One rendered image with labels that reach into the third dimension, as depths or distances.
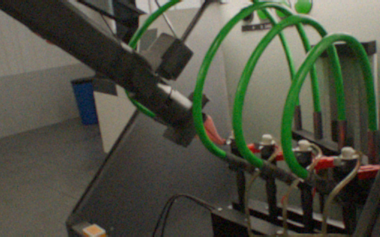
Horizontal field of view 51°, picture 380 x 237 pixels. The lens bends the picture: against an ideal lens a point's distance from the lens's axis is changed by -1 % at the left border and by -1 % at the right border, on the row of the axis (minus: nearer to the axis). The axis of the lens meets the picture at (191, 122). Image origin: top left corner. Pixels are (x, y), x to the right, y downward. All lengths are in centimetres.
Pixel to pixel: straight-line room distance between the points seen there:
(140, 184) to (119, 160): 9
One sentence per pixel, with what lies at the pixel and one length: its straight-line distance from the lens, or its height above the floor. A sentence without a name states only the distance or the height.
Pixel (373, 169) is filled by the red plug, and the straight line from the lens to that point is 67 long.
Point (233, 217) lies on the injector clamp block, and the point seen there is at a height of 98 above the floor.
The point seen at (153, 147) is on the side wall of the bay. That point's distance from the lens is 106.
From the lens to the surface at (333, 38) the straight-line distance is 59.
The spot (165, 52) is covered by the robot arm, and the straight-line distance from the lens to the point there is 67.
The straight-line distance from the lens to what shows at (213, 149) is 64.
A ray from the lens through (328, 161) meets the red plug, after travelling 71.
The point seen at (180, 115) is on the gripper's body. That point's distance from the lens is 70.
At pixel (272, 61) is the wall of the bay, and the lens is 107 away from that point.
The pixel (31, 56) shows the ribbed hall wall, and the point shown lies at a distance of 763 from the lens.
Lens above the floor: 136
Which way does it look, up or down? 13 degrees down
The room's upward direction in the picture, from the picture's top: 7 degrees counter-clockwise
